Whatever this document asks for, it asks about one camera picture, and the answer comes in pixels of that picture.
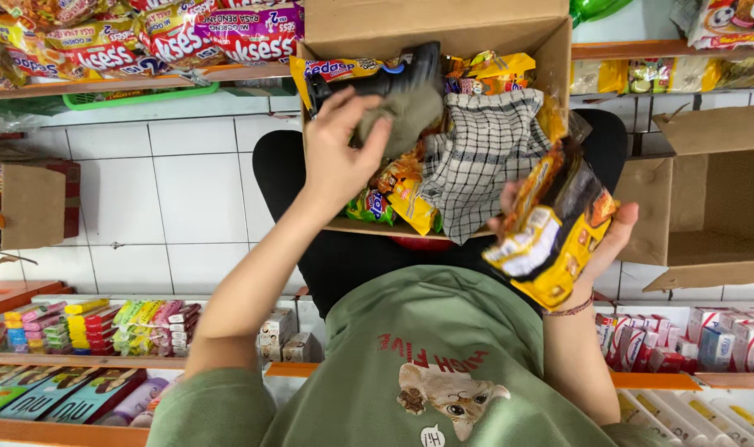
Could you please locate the person's left hand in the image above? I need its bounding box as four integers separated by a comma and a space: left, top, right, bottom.
303, 86, 394, 212

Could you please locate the black white checked cloth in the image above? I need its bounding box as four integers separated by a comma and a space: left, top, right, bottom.
419, 89, 553, 246

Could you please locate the yellow orange noodle packet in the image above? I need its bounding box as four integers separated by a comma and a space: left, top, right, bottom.
444, 51, 537, 96

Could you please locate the yellow noodle packet red print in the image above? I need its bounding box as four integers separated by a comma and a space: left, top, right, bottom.
374, 152, 445, 237

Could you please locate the shelf with red noodle packets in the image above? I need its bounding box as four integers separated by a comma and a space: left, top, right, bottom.
0, 0, 306, 101

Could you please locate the grey cleaning cloth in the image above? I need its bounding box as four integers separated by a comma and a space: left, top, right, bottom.
354, 86, 445, 159

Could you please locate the black price label gun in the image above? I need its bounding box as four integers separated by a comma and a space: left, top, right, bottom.
306, 41, 443, 119

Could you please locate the yellow noodle packet purple label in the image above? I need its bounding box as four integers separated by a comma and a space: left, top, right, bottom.
289, 56, 387, 111

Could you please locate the empty open cardboard box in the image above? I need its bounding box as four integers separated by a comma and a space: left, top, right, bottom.
613, 104, 754, 293

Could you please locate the shelf with pale noodle packets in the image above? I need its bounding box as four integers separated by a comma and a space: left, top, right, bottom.
569, 0, 754, 98

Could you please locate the yellow black noodle packet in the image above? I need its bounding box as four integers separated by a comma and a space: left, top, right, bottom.
481, 138, 621, 311

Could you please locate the green shiny bag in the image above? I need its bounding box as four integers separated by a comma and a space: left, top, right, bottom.
569, 0, 635, 29

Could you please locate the brown cardboard box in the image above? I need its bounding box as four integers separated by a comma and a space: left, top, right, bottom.
297, 0, 573, 240

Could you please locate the cardboard box with snack packets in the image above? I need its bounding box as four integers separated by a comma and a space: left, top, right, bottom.
0, 154, 81, 252

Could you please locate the green plastic basket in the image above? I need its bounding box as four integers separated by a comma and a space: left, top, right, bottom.
63, 81, 220, 112

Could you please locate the person's right hand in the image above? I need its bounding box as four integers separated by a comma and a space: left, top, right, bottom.
485, 180, 640, 305

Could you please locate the green sweatshirt with cat print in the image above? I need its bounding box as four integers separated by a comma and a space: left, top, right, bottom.
146, 265, 672, 447

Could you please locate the red string bracelet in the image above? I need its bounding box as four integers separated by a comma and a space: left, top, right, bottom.
543, 291, 595, 318

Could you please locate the shelf with toothpaste boxes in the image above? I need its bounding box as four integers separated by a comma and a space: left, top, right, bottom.
591, 301, 754, 447

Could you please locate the red stool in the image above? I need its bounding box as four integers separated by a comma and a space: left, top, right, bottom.
388, 235, 458, 252

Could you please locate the green noodle packet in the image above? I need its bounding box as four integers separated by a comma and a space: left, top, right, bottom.
344, 188, 395, 227

